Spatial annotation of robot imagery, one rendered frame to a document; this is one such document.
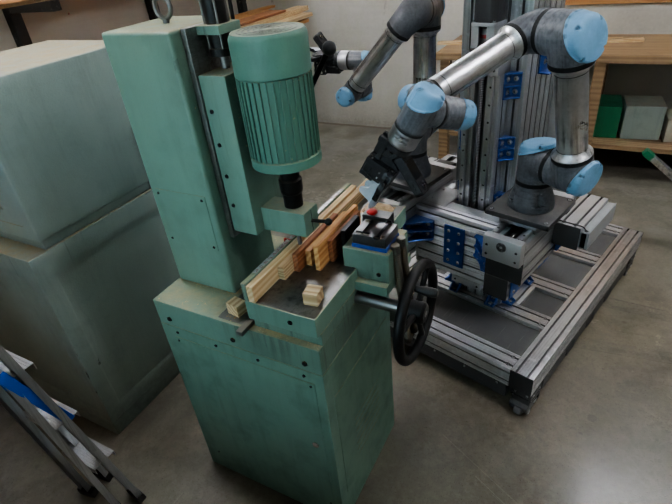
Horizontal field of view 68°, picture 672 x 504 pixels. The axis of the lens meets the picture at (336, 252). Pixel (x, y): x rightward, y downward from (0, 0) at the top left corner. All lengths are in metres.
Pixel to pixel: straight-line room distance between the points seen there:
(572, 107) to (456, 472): 1.28
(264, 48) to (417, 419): 1.54
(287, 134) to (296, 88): 0.10
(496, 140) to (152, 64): 1.18
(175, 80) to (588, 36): 0.99
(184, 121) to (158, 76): 0.11
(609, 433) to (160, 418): 1.79
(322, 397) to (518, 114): 1.17
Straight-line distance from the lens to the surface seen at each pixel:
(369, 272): 1.34
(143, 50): 1.30
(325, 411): 1.43
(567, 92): 1.51
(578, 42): 1.42
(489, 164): 1.93
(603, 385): 2.39
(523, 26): 1.51
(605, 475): 2.11
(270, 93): 1.14
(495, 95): 1.84
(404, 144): 1.20
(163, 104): 1.31
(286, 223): 1.32
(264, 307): 1.27
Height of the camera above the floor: 1.68
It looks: 33 degrees down
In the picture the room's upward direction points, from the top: 6 degrees counter-clockwise
